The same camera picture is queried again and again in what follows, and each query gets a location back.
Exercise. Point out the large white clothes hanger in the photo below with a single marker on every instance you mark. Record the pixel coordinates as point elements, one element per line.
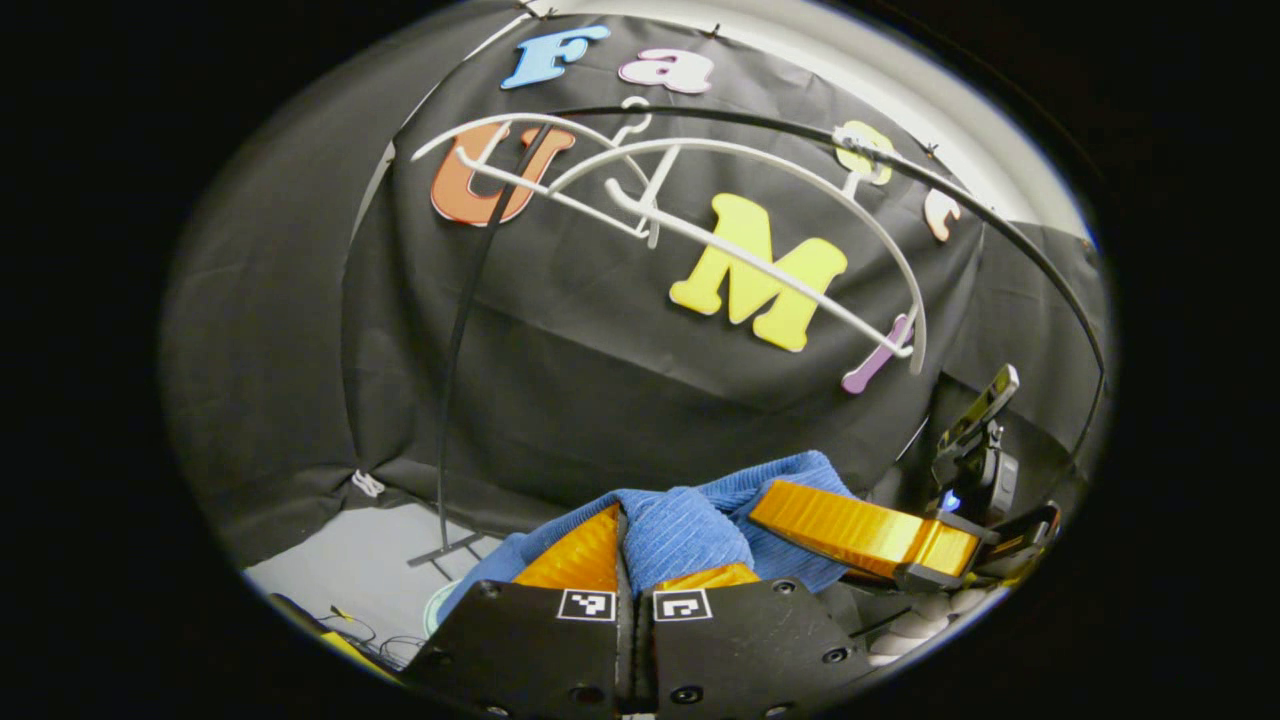
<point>760,263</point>

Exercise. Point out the black backdrop cloth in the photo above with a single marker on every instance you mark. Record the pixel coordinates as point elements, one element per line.
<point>600,380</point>

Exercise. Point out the green laundry hamper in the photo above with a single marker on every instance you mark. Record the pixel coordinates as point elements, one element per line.
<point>438,605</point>

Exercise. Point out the black clothes rack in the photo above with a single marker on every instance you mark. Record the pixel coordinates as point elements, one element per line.
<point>452,400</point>

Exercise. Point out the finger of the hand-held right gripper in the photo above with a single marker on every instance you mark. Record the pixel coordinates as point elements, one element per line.
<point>1020,545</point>
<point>860,530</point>

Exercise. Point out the small white clothes hanger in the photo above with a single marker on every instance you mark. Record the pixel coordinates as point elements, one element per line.
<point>520,118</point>

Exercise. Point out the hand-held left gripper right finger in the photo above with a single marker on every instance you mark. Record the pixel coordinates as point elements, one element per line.
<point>740,650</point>

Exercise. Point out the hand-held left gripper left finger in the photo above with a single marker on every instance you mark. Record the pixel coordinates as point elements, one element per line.
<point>540,650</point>

